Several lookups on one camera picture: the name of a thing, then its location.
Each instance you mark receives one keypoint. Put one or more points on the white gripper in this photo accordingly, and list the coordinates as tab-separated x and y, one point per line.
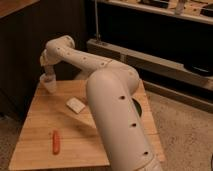
49	70

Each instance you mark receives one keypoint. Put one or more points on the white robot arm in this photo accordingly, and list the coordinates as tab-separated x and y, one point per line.
109	89

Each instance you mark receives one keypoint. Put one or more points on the translucent white cup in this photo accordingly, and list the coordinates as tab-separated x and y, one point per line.
49	82

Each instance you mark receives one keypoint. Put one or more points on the white eraser block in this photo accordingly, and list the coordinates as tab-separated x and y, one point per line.
75	105

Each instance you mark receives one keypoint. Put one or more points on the green ceramic bowl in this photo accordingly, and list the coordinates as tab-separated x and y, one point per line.
138	108

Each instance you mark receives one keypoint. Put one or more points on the orange carrot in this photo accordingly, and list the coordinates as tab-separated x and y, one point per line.
56	142

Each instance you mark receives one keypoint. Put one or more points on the metal shelf rack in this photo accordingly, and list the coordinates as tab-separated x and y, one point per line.
157	37

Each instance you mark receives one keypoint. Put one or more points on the black tray on shelf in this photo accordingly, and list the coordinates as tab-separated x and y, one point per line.
198	70

